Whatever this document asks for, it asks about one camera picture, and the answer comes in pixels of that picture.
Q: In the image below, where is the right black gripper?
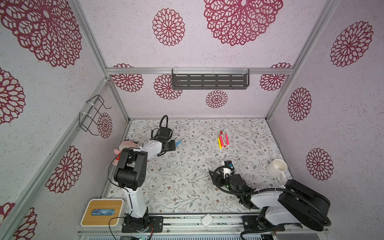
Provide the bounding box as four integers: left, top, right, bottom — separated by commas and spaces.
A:
208, 167, 241, 201

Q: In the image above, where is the black wire wall rack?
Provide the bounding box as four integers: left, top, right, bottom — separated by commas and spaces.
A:
78, 95, 111, 136

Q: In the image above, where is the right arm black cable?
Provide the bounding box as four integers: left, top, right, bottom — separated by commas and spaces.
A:
212, 165, 332, 240

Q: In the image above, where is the pink plush toy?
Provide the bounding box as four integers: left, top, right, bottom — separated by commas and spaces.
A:
113, 141, 140, 166

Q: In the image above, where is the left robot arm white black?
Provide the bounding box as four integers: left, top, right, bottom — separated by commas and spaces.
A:
112, 127, 176, 232

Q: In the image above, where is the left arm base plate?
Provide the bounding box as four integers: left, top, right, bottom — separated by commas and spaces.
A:
122, 215, 164, 233

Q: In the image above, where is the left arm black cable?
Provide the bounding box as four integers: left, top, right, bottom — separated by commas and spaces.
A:
107, 114, 175, 240

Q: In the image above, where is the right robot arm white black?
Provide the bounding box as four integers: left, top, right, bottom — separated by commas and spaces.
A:
209, 166, 332, 232

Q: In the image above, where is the white plastic clip on rail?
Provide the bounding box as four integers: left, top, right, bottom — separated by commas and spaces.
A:
201, 214, 214, 228

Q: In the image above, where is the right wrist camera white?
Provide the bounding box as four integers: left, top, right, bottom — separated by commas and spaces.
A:
222, 160, 235, 179

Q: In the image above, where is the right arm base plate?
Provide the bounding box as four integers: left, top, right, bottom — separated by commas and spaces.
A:
242, 207, 285, 233

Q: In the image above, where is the wooden tray with white rim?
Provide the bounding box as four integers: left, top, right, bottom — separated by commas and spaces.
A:
80, 198, 127, 227

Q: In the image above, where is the dark grey wall shelf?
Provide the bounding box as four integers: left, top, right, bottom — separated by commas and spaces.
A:
171, 69, 250, 90

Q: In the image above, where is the white whiteboard marker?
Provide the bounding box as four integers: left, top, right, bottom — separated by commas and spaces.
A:
220, 131, 226, 147

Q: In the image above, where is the white ceramic mug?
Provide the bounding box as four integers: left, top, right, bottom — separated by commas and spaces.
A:
267, 159, 288, 182

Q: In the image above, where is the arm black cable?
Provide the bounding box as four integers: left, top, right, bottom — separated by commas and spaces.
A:
107, 114, 175, 240
212, 165, 332, 240

